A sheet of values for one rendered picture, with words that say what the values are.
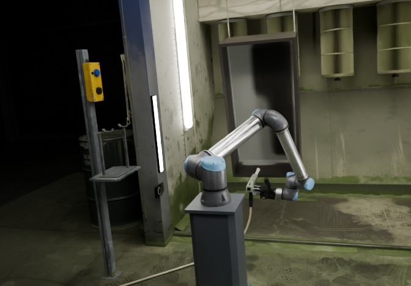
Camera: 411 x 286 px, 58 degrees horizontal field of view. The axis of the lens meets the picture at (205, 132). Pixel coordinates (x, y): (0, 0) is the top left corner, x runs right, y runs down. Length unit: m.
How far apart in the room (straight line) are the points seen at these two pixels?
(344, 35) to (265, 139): 1.37
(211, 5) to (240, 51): 1.07
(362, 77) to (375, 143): 0.78
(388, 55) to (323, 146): 1.13
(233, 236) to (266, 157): 1.56
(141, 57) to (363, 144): 2.53
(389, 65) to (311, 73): 0.86
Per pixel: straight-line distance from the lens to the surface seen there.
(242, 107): 3.51
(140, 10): 3.00
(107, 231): 2.86
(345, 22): 4.19
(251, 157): 3.70
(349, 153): 4.26
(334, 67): 4.16
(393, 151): 4.32
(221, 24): 4.35
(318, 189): 4.17
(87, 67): 2.59
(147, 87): 2.97
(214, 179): 2.21
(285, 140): 2.61
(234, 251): 2.30
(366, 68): 4.57
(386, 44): 4.23
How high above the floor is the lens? 1.45
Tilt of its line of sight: 10 degrees down
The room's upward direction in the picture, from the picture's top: 5 degrees counter-clockwise
